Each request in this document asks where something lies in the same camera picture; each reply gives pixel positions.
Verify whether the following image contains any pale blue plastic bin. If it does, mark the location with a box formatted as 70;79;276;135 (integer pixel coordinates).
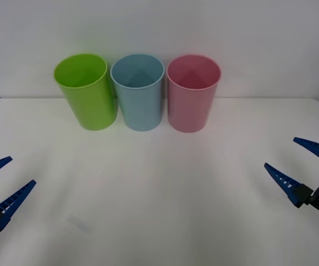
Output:
110;53;165;131

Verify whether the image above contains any pink plastic bin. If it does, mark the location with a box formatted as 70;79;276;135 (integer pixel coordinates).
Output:
166;54;222;134

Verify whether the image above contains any yellow-green plastic bin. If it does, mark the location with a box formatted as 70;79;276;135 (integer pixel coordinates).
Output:
53;53;118;131

